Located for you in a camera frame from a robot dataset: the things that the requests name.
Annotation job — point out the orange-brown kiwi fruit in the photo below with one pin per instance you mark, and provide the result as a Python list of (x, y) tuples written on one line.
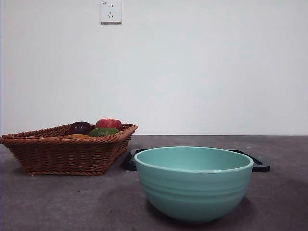
[(77, 136)]

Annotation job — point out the brown wicker basket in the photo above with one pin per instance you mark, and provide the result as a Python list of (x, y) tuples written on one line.
[(65, 154)]

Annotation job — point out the black rectangular tray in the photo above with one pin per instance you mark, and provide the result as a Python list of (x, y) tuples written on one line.
[(262, 166)]

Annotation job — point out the white wall power socket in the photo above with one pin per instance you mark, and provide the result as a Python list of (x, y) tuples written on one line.
[(111, 13)]

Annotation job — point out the teal ribbed bowl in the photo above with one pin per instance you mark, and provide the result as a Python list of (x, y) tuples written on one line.
[(193, 195)]

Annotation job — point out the red apple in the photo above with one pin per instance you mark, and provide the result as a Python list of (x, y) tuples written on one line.
[(109, 124)]

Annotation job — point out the dark purple round fruit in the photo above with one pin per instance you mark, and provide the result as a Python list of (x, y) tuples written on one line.
[(80, 128)]

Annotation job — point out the green avocado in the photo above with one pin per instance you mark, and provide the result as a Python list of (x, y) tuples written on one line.
[(103, 132)]

